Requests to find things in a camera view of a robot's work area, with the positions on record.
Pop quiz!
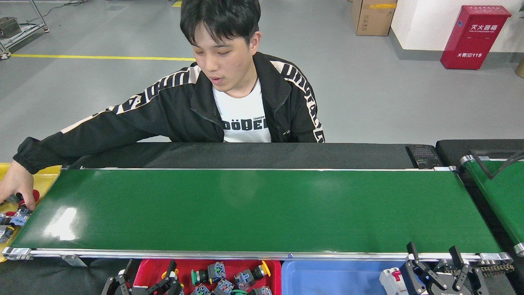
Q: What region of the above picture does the red plastic bin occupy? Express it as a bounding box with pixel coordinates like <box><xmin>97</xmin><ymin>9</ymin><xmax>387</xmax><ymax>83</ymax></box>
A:
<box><xmin>133</xmin><ymin>259</ymin><xmax>282</xmax><ymax>295</ymax></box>

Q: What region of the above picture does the metal frame cart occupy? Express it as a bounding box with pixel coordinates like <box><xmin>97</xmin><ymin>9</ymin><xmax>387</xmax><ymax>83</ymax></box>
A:
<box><xmin>0</xmin><ymin>0</ymin><xmax>49</xmax><ymax>60</ymax></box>

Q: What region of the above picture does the yellow plastic tray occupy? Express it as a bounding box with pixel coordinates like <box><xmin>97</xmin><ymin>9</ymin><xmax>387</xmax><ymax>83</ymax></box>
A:
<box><xmin>0</xmin><ymin>163</ymin><xmax>62</xmax><ymax>263</ymax></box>

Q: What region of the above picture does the dark grey machine box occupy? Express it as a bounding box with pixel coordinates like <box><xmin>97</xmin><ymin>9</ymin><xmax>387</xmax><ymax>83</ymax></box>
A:
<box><xmin>0</xmin><ymin>16</ymin><xmax>22</xmax><ymax>39</ymax></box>

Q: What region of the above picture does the blue plastic bin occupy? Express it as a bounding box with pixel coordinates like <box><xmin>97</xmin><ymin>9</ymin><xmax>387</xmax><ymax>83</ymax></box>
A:
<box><xmin>281</xmin><ymin>260</ymin><xmax>410</xmax><ymax>295</ymax></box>

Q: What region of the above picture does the green feeder conveyor belt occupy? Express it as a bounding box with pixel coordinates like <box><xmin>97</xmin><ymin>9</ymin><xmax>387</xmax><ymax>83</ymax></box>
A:
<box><xmin>461</xmin><ymin>155</ymin><xmax>524</xmax><ymax>258</ymax></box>

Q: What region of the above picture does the long green conveyor belt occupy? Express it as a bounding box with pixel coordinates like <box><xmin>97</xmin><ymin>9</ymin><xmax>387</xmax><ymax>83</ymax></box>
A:
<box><xmin>2</xmin><ymin>165</ymin><xmax>514</xmax><ymax>267</ymax></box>

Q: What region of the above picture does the person's right hand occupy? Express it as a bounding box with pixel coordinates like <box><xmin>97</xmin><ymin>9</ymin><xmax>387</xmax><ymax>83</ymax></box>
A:
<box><xmin>0</xmin><ymin>161</ymin><xmax>36</xmax><ymax>211</ymax></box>

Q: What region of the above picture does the black keypad controller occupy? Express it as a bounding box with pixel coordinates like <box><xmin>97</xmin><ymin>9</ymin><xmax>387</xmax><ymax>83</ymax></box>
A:
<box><xmin>406</xmin><ymin>144</ymin><xmax>443</xmax><ymax>169</ymax></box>

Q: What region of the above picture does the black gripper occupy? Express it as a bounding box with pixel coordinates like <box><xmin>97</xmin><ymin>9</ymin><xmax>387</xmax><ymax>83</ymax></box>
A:
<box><xmin>400</xmin><ymin>242</ymin><xmax>490</xmax><ymax>295</ymax></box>

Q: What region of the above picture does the person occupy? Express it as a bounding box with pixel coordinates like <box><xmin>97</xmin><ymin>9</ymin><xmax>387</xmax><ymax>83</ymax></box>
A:
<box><xmin>0</xmin><ymin>0</ymin><xmax>325</xmax><ymax>211</ymax></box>

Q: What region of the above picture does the white circuit breaker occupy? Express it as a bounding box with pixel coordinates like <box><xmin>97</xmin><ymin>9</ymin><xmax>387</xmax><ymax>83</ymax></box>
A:
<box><xmin>379</xmin><ymin>267</ymin><xmax>404</xmax><ymax>295</ymax></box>

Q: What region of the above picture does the black V-shaped guide bracket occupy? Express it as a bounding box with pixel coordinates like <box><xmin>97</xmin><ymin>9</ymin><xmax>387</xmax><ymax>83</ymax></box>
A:
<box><xmin>470</xmin><ymin>150</ymin><xmax>524</xmax><ymax>181</ymax></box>

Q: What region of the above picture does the cardboard box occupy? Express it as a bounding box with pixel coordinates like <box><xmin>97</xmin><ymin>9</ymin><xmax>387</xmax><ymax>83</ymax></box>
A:
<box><xmin>351</xmin><ymin>0</ymin><xmax>398</xmax><ymax>36</ymax></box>

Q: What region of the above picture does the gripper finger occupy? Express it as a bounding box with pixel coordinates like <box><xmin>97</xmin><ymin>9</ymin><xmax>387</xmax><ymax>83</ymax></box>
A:
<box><xmin>102</xmin><ymin>259</ymin><xmax>142</xmax><ymax>295</ymax></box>
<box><xmin>145</xmin><ymin>260</ymin><xmax>185</xmax><ymax>295</ymax></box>

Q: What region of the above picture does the black drive chain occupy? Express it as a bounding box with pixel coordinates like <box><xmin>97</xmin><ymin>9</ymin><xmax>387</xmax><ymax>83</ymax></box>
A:
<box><xmin>479</xmin><ymin>263</ymin><xmax>515</xmax><ymax>276</ymax></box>

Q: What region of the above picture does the yellow push button switch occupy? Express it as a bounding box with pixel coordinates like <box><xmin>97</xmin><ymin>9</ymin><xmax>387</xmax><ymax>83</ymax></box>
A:
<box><xmin>161</xmin><ymin>268</ymin><xmax>185</xmax><ymax>287</ymax></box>
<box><xmin>234</xmin><ymin>261</ymin><xmax>271</xmax><ymax>290</ymax></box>

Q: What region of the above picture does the red fire extinguisher box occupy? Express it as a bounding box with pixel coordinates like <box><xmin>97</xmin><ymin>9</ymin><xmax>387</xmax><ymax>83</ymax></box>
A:
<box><xmin>440</xmin><ymin>5</ymin><xmax>512</xmax><ymax>70</ymax></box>

